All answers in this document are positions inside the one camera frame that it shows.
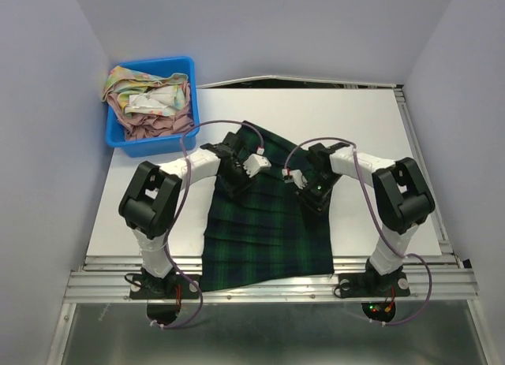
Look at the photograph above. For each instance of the blue plastic bin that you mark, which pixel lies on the blue plastic bin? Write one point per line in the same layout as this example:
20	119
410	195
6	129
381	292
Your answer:
164	67

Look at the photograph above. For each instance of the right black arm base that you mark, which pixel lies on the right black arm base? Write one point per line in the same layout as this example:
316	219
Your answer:
368	285

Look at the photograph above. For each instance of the dusty pink skirt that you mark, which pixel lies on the dusty pink skirt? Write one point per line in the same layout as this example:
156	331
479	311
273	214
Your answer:
140	126

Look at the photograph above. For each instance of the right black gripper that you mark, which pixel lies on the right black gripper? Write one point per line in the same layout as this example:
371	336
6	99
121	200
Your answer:
315	204

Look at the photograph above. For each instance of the green plaid skirt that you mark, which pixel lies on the green plaid skirt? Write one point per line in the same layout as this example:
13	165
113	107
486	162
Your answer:
264	234

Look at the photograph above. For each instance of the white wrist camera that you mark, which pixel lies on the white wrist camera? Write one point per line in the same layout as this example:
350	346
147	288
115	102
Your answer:
294	176
256	163

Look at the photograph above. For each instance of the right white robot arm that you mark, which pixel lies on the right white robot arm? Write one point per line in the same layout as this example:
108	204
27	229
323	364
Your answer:
402	201

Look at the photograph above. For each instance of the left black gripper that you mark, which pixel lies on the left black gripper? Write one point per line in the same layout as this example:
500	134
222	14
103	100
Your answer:
241	188

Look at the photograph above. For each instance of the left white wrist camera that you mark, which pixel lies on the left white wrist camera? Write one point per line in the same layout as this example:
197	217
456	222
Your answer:
256	163

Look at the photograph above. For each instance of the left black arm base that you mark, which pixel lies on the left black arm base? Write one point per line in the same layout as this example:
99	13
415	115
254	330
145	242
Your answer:
148	287

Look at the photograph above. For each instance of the pastel floral skirt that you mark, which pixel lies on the pastel floral skirt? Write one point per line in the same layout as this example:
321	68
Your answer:
134	92

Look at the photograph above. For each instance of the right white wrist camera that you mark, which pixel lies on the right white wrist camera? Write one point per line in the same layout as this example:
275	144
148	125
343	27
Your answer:
294	176

